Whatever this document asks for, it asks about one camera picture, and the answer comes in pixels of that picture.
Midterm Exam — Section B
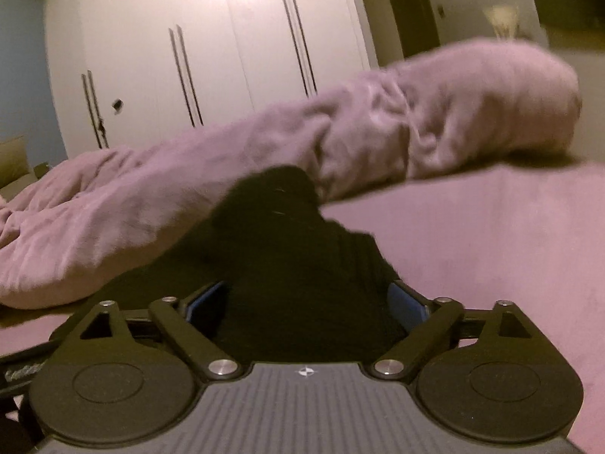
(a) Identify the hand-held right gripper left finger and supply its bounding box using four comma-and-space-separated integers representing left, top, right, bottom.
60, 280, 243, 382

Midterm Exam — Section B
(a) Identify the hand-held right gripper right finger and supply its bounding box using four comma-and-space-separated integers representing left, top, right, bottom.
371, 280, 534, 382

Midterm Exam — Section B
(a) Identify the black knitted sweater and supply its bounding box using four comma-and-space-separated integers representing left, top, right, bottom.
71, 165, 413, 366

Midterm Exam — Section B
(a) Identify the bed with purple sheet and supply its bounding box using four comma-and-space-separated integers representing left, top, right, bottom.
0, 160, 605, 454

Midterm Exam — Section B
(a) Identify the rolled purple blanket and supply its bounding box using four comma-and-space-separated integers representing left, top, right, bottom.
0, 40, 583, 311

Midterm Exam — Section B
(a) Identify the beige headboard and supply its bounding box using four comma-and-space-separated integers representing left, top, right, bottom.
0, 135, 37, 191

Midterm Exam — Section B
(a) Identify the white wardrobe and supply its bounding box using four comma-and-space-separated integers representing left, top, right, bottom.
44, 0, 372, 160

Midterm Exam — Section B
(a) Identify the dark door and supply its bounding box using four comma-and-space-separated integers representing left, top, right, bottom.
401, 0, 443, 54

